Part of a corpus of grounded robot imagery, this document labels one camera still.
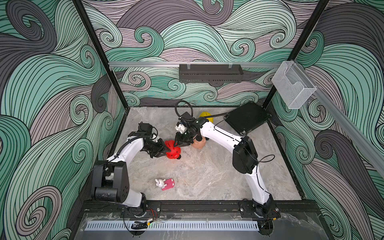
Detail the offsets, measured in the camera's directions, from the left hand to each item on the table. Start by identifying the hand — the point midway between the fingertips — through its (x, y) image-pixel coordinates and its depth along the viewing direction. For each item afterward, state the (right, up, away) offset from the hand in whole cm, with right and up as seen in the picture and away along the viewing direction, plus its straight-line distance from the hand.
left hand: (168, 150), depth 84 cm
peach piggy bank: (+18, +4, +5) cm, 19 cm away
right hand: (+3, +2, 0) cm, 4 cm away
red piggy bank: (+4, -1, +1) cm, 4 cm away
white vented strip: (+4, -33, -14) cm, 36 cm away
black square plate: (+55, +19, +24) cm, 63 cm away
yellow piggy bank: (+24, +22, +20) cm, 38 cm away
